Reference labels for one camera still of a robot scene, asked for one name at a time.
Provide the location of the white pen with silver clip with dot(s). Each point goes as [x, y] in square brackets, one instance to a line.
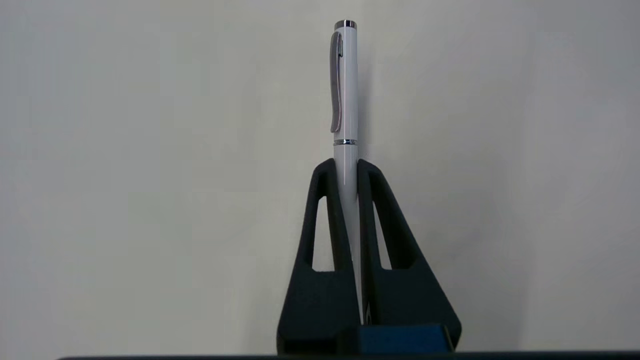
[346, 90]

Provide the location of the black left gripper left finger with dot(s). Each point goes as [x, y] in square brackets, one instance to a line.
[320, 300]

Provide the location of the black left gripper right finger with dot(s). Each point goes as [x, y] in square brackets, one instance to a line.
[400, 300]

